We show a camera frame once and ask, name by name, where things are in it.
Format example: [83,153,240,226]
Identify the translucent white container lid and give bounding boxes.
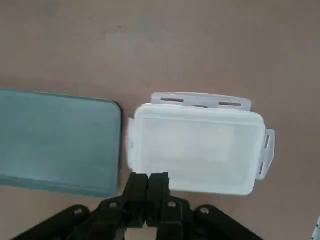
[126,91,277,198]

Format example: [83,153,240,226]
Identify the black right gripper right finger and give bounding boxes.
[147,171,263,240]

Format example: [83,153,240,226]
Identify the grey metal rail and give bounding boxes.
[310,215,320,240]

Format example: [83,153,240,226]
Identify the dark teal rectangular tray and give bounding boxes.
[0,87,124,200]

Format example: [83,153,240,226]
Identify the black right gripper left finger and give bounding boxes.
[13,172,150,240]

